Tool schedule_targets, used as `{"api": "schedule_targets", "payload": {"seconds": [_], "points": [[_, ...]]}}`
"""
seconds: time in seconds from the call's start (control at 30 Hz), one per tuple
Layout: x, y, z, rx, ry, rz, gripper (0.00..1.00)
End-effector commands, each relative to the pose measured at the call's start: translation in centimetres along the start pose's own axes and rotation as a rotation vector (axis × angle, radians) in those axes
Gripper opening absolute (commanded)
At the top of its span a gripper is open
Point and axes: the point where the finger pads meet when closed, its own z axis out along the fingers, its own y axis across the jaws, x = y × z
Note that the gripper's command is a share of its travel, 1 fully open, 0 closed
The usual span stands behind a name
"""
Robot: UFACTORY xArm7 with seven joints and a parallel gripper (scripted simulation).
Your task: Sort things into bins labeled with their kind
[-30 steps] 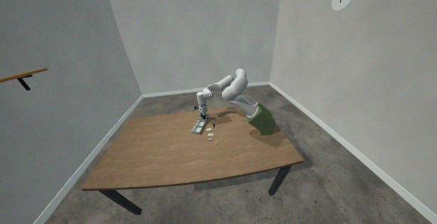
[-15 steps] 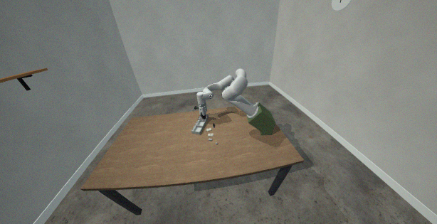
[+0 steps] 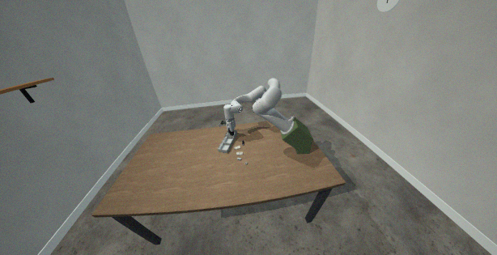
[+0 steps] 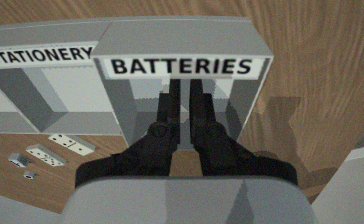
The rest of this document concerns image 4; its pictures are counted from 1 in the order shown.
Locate grey open-top bin labelled batteries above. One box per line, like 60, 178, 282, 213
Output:
0, 15, 274, 150

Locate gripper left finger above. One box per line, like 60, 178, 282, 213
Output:
75, 79, 180, 188

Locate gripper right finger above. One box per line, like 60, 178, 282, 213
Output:
189, 79, 298, 186

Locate grey hex nut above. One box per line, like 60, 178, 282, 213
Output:
23, 171, 35, 179

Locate white domino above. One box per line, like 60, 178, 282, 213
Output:
48, 134, 96, 156
25, 144, 66, 166

